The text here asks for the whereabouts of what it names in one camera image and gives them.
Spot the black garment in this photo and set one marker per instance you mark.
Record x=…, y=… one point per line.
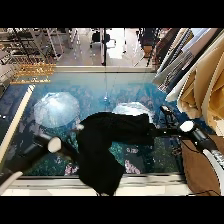
x=100, y=150

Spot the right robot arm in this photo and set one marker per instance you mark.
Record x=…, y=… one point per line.
x=200, y=137

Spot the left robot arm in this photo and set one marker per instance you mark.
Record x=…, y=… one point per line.
x=33, y=153

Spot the row of hung clothes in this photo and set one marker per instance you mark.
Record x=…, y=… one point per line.
x=173, y=63

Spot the stack of wooden clothes hangers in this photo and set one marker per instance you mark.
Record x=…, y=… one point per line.
x=33, y=71

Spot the beige hung garment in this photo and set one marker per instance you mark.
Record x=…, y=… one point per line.
x=206, y=86

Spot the brown garment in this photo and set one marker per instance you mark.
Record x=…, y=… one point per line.
x=196, y=170

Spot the silver frame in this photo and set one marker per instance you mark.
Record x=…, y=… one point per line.
x=150, y=183

